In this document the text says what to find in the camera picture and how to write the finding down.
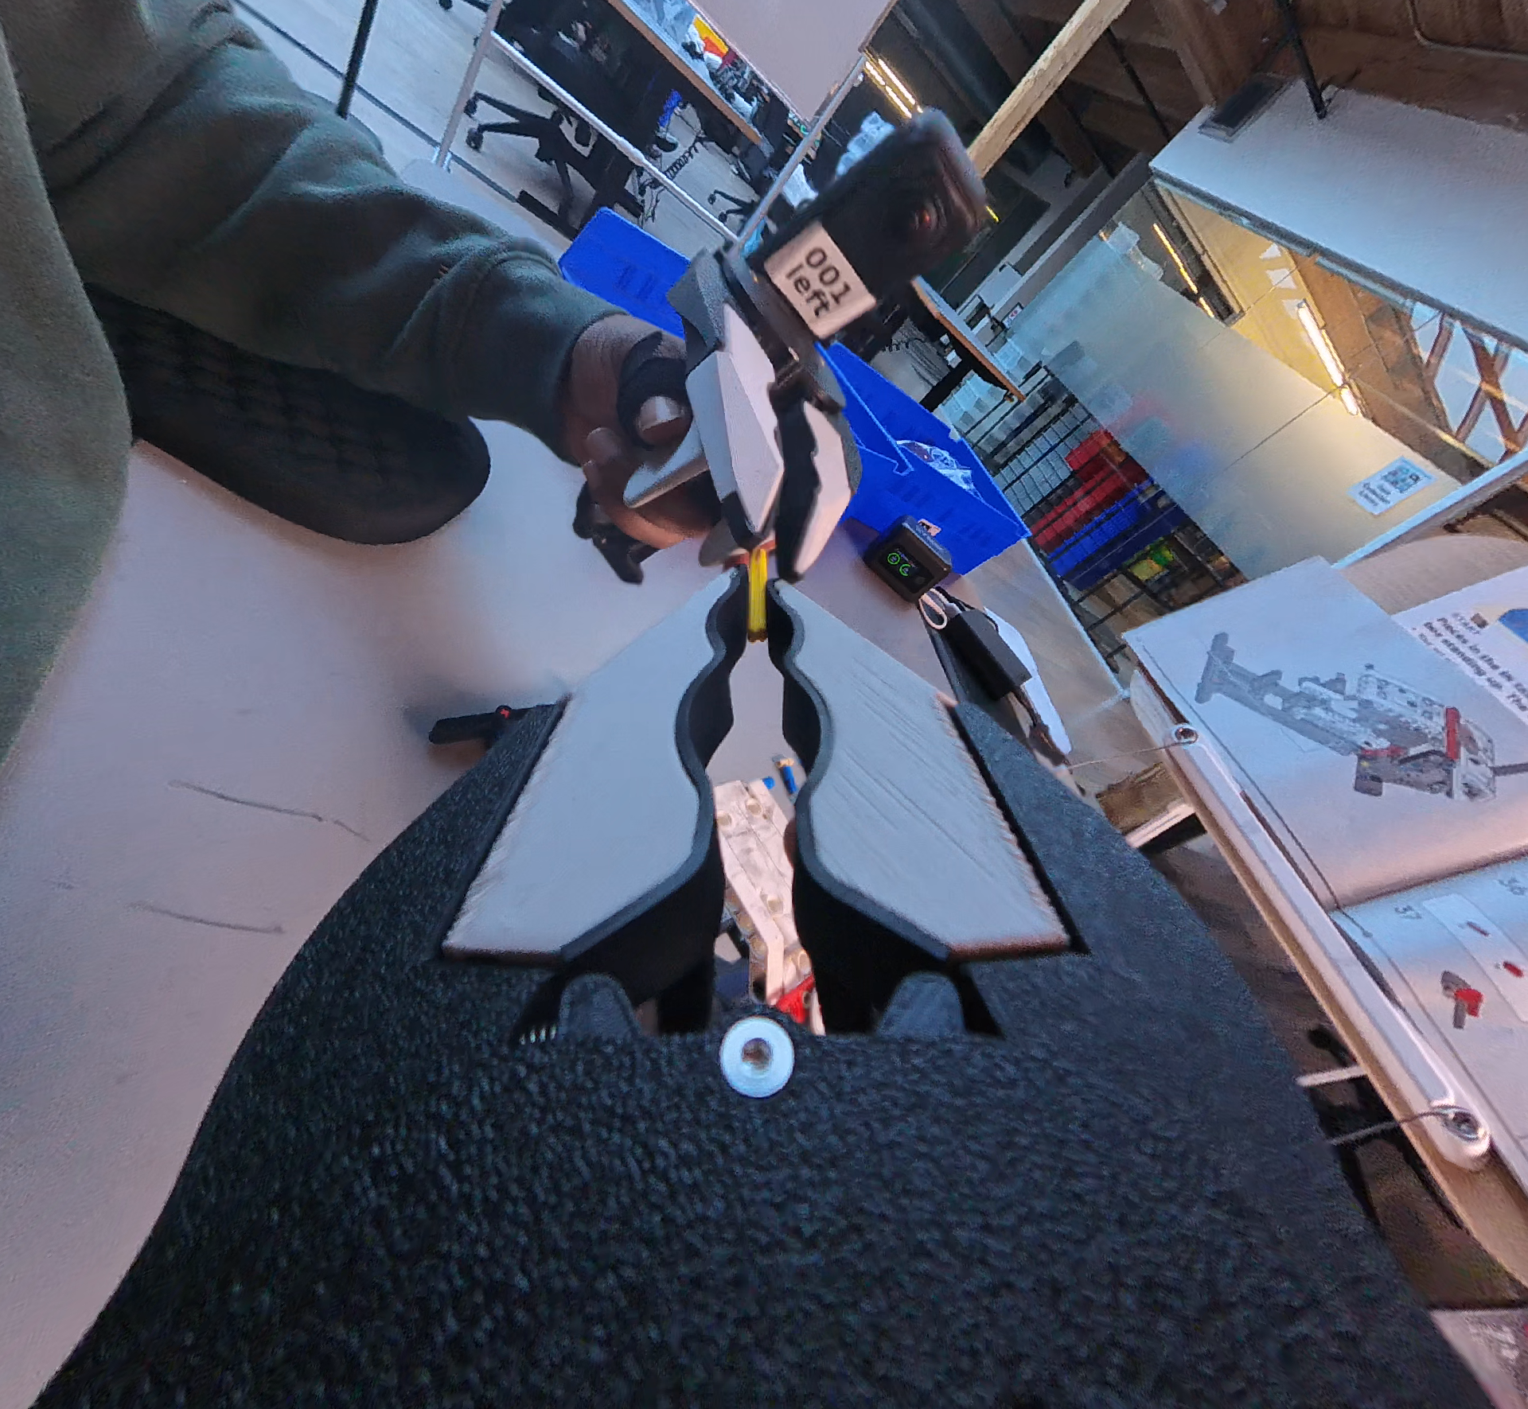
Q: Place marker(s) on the wooden top table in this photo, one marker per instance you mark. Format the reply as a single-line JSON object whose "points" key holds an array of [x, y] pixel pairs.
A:
{"points": [[668, 24], [967, 340]]}

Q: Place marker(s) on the white instruction booklet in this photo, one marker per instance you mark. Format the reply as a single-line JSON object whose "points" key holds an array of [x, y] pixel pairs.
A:
{"points": [[1288, 658]]}

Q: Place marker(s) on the clear plastic bags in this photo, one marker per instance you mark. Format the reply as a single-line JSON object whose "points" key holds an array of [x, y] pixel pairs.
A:
{"points": [[943, 461]]}

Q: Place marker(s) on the white task instruction poster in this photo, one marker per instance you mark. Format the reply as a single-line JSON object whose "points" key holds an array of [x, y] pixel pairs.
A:
{"points": [[1473, 646]]}

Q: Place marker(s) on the yellow brick axle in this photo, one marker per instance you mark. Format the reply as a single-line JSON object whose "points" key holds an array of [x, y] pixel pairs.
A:
{"points": [[757, 599]]}

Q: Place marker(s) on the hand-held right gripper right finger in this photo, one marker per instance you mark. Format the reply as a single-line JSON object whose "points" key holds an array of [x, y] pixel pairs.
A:
{"points": [[930, 826]]}

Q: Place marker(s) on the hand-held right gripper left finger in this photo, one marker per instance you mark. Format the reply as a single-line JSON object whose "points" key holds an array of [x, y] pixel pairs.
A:
{"points": [[586, 826]]}

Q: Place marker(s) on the black desk mat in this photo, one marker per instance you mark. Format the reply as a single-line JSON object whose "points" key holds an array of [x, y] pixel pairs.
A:
{"points": [[955, 681]]}

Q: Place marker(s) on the black office chair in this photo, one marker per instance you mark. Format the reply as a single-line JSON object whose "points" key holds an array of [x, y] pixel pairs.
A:
{"points": [[537, 24]]}

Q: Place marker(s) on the white booklet stand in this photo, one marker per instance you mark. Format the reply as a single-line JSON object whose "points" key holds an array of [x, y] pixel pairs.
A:
{"points": [[1337, 980]]}

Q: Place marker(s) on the grey desk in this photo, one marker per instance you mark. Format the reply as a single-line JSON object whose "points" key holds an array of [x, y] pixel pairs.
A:
{"points": [[239, 658]]}

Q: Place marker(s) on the storage shelf with bins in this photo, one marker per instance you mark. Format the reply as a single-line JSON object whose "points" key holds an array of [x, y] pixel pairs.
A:
{"points": [[1109, 514]]}

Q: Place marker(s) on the person's left forearm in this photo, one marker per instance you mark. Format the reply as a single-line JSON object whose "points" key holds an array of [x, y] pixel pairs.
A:
{"points": [[335, 240]]}

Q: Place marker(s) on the black chair armrest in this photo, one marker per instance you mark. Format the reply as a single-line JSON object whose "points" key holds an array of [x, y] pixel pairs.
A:
{"points": [[298, 443]]}

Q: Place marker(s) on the black power adapter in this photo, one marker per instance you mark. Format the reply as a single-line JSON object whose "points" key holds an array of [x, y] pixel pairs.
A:
{"points": [[991, 651]]}

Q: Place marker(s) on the person's left hand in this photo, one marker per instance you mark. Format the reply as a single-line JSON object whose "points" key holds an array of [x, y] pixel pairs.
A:
{"points": [[597, 396]]}

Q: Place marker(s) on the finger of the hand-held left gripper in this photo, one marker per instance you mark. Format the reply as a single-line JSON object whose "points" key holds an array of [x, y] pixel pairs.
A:
{"points": [[822, 489], [740, 430]]}

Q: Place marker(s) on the black pole stand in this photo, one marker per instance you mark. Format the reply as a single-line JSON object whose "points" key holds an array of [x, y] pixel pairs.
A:
{"points": [[371, 0]]}

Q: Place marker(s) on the black power bank with screen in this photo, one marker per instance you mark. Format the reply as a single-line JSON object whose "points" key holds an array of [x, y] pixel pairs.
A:
{"points": [[907, 561]]}

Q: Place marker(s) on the person's green sweatshirt torso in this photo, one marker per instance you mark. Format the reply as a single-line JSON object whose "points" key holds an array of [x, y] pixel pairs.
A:
{"points": [[48, 358]]}

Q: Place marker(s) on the white paper sheet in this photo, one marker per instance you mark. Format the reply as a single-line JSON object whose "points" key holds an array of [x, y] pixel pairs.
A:
{"points": [[1039, 693]]}

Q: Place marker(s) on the white brick toy truck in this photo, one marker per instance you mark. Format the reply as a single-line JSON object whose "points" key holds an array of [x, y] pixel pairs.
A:
{"points": [[751, 872]]}

